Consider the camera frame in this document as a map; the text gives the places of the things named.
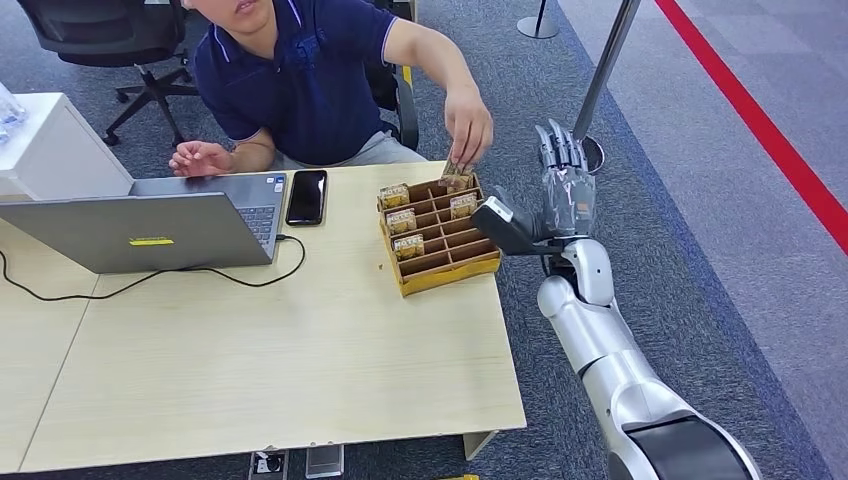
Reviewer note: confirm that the person's right hand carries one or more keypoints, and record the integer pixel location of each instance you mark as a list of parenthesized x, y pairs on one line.
[(199, 159)]

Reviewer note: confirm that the person's left hand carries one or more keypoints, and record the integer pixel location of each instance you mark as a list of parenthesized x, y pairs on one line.
[(470, 122)]

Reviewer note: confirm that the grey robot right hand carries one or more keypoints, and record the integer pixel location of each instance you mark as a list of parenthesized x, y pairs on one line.
[(568, 195)]

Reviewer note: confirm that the hotel key card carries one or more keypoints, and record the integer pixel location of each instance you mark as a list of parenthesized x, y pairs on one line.
[(456, 171), (409, 247), (401, 222), (464, 206), (395, 197)]

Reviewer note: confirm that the person's right forearm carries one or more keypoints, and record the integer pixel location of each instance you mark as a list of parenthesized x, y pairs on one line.
[(252, 156)]

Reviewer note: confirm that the person's left forearm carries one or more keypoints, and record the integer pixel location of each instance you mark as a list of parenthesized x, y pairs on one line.
[(437, 63)]

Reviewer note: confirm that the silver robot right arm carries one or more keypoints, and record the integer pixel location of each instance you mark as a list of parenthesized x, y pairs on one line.
[(596, 338)]

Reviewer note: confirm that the person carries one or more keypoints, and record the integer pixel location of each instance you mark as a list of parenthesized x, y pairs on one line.
[(305, 79)]

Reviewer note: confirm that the wooden card organiser box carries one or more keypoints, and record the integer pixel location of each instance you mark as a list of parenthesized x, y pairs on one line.
[(450, 268)]

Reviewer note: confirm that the grey laptop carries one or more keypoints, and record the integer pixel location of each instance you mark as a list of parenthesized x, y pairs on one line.
[(132, 228)]

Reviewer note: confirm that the black smartphone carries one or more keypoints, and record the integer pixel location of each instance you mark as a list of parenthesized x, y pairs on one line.
[(307, 197)]

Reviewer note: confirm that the stanchion with round base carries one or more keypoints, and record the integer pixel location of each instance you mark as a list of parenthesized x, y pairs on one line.
[(538, 26)]

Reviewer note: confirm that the white cabinet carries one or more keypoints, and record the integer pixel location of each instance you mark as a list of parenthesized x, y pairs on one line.
[(60, 152)]

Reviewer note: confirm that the long metal stanchion pole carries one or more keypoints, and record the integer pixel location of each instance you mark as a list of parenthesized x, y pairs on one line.
[(606, 60)]

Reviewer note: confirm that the black office chair with castors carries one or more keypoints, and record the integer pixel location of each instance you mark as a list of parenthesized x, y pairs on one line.
[(106, 30)]

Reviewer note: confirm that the clear plastic item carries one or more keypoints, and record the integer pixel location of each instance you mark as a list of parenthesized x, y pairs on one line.
[(10, 112)]

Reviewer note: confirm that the floor socket plate with opening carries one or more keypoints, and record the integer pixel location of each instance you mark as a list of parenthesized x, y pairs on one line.
[(268, 464)]

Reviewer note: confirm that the plain silver floor plate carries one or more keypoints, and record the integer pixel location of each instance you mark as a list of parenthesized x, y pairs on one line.
[(324, 462)]

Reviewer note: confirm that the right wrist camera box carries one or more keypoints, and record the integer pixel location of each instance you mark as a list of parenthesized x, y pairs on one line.
[(507, 228)]

